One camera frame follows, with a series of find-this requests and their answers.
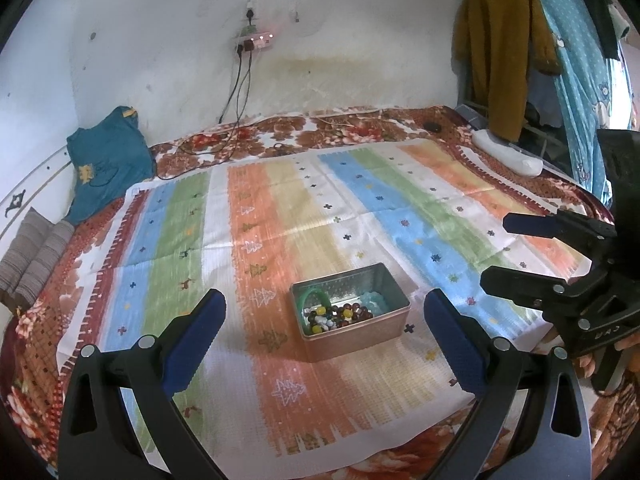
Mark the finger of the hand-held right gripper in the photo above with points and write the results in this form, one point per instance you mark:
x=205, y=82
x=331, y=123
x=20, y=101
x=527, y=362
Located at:
x=550, y=225
x=520, y=285

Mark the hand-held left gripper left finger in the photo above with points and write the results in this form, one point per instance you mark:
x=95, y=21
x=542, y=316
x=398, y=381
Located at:
x=195, y=340

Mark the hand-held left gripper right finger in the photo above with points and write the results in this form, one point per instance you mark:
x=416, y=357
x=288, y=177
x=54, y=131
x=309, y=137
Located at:
x=457, y=342

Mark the rectangular metal tin box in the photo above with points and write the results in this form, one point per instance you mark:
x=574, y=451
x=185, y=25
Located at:
x=360, y=340

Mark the green jade bangle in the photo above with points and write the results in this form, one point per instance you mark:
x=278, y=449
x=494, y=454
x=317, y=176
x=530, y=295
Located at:
x=312, y=291

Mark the white bolster pillow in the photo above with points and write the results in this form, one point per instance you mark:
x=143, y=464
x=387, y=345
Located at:
x=510, y=152

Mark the blue dotted curtain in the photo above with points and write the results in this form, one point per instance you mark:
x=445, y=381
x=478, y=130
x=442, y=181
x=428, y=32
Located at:
x=580, y=90

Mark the small black object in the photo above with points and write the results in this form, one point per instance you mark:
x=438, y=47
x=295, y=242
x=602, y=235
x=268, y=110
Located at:
x=432, y=126

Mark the colourful striped mat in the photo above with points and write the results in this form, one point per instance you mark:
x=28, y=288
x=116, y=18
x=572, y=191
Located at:
x=280, y=200

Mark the grey folded cushions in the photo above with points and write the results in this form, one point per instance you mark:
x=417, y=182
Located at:
x=35, y=255

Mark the mustard yellow sweater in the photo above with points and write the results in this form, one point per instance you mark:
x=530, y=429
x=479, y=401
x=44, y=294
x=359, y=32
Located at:
x=500, y=50

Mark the teal shirt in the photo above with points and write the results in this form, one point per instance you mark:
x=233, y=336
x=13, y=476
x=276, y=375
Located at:
x=112, y=155

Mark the small black loop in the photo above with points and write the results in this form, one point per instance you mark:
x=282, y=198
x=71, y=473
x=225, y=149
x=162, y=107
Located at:
x=281, y=148

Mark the black hanging garment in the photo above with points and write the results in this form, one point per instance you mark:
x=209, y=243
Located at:
x=600, y=15

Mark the white power strip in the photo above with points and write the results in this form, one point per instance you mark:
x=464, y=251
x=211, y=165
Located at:
x=256, y=40

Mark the wall plug charger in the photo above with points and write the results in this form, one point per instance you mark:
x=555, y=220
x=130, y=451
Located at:
x=250, y=14

